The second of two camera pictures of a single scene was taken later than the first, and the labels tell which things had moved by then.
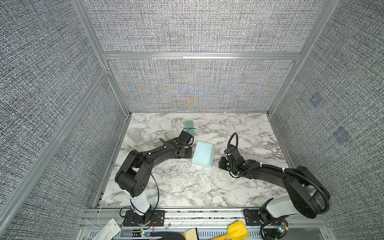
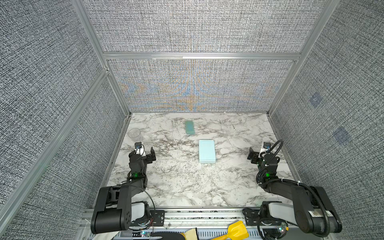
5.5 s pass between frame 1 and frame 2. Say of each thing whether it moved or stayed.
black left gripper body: moved
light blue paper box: moved
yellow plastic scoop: stayed
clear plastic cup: stayed
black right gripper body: moved
